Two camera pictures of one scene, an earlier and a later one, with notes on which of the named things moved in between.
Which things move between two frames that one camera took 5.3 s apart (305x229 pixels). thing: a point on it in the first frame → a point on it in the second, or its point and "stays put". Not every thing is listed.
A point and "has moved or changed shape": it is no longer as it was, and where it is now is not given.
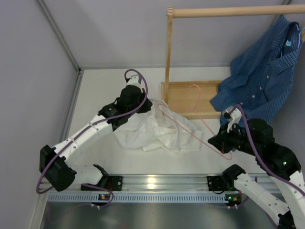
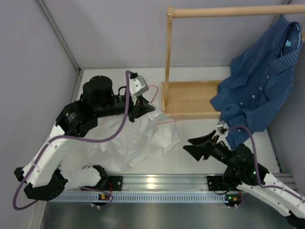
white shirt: x=159 y=130 has moved or changed shape
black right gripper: x=220 y=141 → x=197 y=151
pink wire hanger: x=230 y=157 → x=152 y=100
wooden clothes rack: x=191 y=100 stays put
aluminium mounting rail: x=171 y=182 stays put
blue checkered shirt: x=258 y=78 stays put
